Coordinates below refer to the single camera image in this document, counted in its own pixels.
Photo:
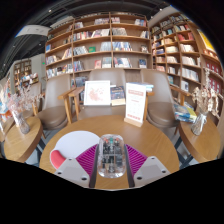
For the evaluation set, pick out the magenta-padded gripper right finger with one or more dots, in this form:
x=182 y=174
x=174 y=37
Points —
x=151 y=170

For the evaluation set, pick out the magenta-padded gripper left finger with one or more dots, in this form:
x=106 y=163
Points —
x=71 y=170

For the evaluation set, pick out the transparent computer mouse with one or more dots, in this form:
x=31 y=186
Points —
x=111 y=156

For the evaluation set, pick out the white mouse pad red rest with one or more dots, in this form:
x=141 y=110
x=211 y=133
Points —
x=73 y=143

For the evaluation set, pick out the round wooden side table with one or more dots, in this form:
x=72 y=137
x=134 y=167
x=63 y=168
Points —
x=21 y=143
x=200 y=143

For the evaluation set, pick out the beige upholstered wooden armchair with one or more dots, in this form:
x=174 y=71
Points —
x=160 y=106
x=106 y=74
x=53 y=100

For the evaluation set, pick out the stack of blue books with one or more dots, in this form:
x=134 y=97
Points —
x=185 y=114

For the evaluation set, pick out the glass vase with dried flowers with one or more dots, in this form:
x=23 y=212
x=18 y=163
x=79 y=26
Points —
x=199 y=125
x=21 y=123

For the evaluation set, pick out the white sign on wooden base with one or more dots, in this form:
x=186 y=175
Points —
x=135 y=103

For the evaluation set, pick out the white framed red print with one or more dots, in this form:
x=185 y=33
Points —
x=97 y=93

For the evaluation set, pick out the dark blue book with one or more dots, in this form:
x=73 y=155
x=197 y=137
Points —
x=117 y=95

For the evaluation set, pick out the colourful book display stand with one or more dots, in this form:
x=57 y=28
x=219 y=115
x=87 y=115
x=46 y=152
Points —
x=3 y=115

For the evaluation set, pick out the small distant bookshelf unit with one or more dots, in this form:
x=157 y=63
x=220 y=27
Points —
x=23 y=71

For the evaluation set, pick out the wide wooden bookshelf unit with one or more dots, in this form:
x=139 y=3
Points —
x=100 y=40

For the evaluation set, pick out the white hanging ceiling panel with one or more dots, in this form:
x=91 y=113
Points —
x=33 y=30

